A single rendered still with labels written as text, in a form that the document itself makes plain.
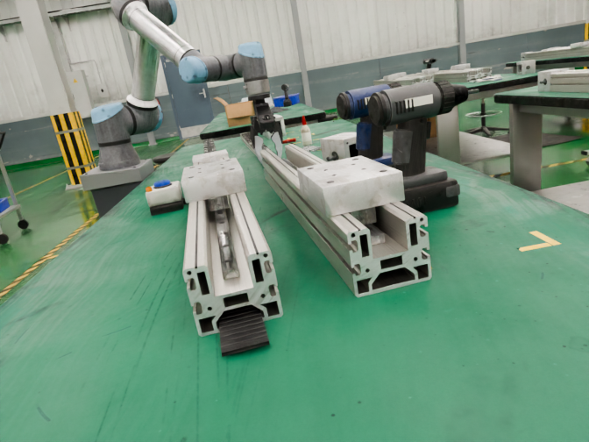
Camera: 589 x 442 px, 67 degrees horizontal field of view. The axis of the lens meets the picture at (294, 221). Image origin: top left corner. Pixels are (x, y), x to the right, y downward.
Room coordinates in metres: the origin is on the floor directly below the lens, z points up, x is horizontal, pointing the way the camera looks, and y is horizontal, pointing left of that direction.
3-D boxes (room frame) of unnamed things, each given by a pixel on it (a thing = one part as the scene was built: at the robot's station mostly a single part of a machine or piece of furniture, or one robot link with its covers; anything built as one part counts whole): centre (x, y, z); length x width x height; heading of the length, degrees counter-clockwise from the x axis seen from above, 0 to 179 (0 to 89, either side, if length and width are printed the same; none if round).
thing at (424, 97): (0.79, -0.26, 0.89); 0.20 x 0.08 x 0.22; 101
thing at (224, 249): (0.86, 0.14, 0.82); 0.80 x 0.10 x 0.09; 9
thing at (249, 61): (1.46, 0.05, 1.11); 0.09 x 0.08 x 0.11; 52
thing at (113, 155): (1.74, 0.62, 0.88); 0.15 x 0.15 x 0.10
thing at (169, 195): (1.12, 0.30, 0.81); 0.10 x 0.08 x 0.06; 99
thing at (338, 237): (0.89, -0.05, 0.82); 0.80 x 0.10 x 0.09; 9
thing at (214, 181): (0.86, 0.14, 0.87); 0.16 x 0.11 x 0.07; 9
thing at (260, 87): (1.46, 0.05, 1.03); 0.08 x 0.08 x 0.05
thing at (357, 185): (0.64, -0.08, 0.87); 0.16 x 0.11 x 0.07; 9
